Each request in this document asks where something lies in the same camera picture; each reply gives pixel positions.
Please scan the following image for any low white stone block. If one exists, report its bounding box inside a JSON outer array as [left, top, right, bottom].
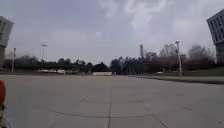
[[92, 71, 114, 77]]

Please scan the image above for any row of dark trees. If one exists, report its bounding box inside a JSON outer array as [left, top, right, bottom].
[[3, 43, 218, 76]]

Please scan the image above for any distant tall tower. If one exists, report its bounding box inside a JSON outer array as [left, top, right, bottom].
[[139, 44, 145, 60]]

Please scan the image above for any grey concrete paved plaza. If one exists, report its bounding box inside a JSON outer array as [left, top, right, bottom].
[[0, 73, 224, 128]]

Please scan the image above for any row of parked vehicles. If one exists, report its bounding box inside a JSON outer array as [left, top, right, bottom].
[[35, 68, 78, 75]]

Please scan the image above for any grey street lamp pole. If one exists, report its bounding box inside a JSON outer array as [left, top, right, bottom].
[[174, 40, 184, 77]]

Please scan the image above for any tall floodlight mast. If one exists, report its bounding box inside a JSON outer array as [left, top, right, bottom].
[[40, 43, 48, 63]]

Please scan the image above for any grass strip with kerb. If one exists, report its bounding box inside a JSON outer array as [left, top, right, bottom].
[[128, 67, 224, 85]]

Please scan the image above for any thin grey pole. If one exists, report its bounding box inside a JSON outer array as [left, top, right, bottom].
[[11, 47, 17, 73]]

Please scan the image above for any grey glass-fronted building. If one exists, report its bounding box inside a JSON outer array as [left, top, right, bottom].
[[206, 8, 224, 65]]

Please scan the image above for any pale tall building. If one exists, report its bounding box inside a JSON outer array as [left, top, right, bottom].
[[0, 15, 15, 70]]

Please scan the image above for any red orange rounded object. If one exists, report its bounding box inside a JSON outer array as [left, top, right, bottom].
[[0, 79, 7, 106]]

